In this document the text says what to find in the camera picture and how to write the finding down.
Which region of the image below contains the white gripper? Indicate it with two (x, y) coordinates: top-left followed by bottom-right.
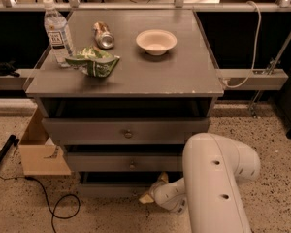
(139, 172), (170, 207)

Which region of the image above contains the grey bottom drawer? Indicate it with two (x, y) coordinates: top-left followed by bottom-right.
(76, 171), (185, 199)

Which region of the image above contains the grey drawer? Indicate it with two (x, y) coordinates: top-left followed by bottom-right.
(76, 171), (185, 199)
(65, 153), (182, 172)
(42, 118), (209, 145)

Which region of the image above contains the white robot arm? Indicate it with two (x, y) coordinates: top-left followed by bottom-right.
(140, 133), (261, 233)

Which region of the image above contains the grey middle drawer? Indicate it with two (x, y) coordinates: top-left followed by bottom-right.
(65, 153), (182, 172)

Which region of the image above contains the grey drawer cabinet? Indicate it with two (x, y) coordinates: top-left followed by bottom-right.
(24, 9), (225, 199)

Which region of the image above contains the grey top drawer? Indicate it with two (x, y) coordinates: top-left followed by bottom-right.
(42, 118), (209, 145)

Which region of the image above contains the cardboard box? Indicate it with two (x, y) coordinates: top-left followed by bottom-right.
(18, 109), (71, 176)

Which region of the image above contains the green chip bag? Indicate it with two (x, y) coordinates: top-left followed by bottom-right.
(66, 46), (120, 78)

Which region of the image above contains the white paper bowl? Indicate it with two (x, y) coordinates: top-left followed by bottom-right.
(136, 29), (178, 56)

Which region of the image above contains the black bar on floor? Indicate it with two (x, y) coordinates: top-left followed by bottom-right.
(0, 135), (18, 163)

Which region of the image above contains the crushed metal can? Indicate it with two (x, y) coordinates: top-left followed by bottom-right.
(93, 21), (114, 50)

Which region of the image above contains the clear plastic water bottle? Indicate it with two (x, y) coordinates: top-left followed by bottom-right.
(43, 0), (75, 68)

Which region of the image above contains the black floor cable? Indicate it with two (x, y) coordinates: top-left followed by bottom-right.
(0, 172), (81, 233)

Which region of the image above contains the white hanging cable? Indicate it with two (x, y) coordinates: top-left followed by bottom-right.
(222, 0), (263, 89)

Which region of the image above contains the black object on rail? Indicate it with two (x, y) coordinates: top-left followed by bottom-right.
(0, 62), (19, 77)

